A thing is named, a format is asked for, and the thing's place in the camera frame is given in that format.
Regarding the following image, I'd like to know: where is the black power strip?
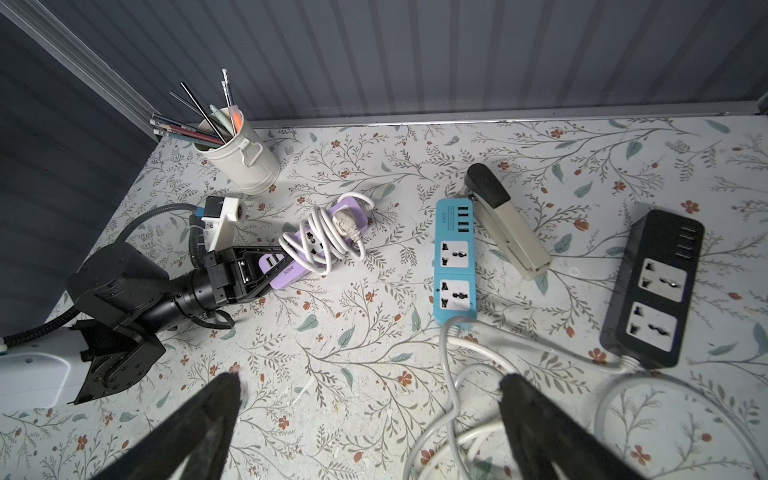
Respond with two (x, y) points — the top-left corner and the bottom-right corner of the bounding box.
(600, 210), (705, 369)

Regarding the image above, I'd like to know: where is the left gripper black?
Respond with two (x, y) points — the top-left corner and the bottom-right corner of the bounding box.
(203, 245), (286, 303)

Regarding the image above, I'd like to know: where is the teal power strip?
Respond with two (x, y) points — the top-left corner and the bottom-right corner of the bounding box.
(433, 198), (477, 326)

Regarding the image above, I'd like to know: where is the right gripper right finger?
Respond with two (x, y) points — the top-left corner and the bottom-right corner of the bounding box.
(499, 374), (641, 479)

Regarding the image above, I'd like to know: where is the white cord of black strip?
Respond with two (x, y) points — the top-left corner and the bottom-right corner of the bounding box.
(455, 335), (768, 480)

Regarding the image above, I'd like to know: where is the purple power strip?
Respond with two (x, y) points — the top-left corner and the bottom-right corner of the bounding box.
(258, 192), (376, 289)

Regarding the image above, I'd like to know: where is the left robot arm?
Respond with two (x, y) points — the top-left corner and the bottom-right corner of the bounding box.
(1, 242), (291, 413)

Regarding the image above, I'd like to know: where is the cream pen cup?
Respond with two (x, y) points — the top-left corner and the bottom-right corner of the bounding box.
(195, 106), (281, 195)

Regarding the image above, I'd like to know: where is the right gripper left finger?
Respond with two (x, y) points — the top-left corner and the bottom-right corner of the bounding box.
(95, 372), (241, 479)

